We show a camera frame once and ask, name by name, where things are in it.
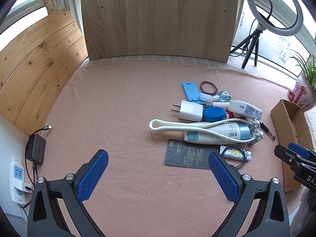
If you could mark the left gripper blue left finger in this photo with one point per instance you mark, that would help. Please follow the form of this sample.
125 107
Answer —
89 174

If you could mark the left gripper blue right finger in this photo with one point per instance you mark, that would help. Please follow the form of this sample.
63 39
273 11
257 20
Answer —
224 175

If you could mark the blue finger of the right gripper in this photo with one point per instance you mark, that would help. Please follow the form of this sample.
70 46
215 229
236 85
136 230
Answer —
299 150
289 157

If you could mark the patterned lighter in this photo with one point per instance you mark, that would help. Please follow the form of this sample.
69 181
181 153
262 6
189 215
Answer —
235 153

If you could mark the cardboard box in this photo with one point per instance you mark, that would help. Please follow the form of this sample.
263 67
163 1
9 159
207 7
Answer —
291 126

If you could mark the white roller massager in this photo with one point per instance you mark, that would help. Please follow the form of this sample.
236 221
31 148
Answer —
159 126

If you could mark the black pen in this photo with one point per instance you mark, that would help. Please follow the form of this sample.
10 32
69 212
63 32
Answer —
267 130

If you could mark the white blue sunscreen bottle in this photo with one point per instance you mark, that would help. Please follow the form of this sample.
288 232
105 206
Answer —
229 133

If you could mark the black card package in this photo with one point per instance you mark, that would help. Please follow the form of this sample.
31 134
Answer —
189 155

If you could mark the black power adapter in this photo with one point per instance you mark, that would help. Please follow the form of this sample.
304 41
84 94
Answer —
35 149

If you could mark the spider plant in pot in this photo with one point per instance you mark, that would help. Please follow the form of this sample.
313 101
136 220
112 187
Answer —
303 94

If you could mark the small red figurine toy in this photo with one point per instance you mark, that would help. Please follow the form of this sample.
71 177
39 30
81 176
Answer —
229 115

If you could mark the blue round lid tin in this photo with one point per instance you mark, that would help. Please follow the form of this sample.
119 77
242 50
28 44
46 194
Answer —
214 114

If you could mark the white power strip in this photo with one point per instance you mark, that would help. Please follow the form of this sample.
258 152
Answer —
18 186

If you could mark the pink white tube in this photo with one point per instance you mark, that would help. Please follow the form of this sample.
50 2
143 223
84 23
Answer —
211 101

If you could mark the clear correction tape dispenser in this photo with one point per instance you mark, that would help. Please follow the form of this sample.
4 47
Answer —
224 96

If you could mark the blue phone stand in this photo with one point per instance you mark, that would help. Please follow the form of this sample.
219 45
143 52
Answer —
191 91

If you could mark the black tripod stand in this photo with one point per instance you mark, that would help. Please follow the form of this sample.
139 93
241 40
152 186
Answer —
248 45

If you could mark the pine wood side board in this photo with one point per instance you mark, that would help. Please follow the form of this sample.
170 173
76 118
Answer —
35 67

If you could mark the light wood headboard panel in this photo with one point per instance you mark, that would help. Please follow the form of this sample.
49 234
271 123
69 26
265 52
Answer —
191 28

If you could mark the white usb wall charger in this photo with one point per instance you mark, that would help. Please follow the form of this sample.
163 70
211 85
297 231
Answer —
189 111

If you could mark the white ring light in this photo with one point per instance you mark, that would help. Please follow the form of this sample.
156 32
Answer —
289 12

